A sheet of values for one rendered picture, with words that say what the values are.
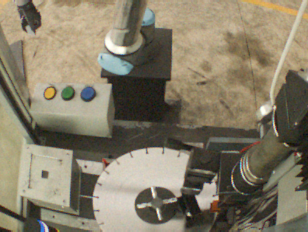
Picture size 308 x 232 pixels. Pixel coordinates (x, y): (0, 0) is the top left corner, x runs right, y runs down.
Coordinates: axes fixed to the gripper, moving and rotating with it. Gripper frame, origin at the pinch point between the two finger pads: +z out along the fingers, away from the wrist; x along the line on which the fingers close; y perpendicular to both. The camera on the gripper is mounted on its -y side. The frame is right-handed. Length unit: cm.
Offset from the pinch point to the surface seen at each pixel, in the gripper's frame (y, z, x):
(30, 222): -71, -25, 28
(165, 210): -81, -5, -2
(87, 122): -44.1, 6.5, -1.1
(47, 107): -33.6, 1.5, 8.5
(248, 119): -56, 92, -89
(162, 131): -56, 17, -20
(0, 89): -38, -28, 19
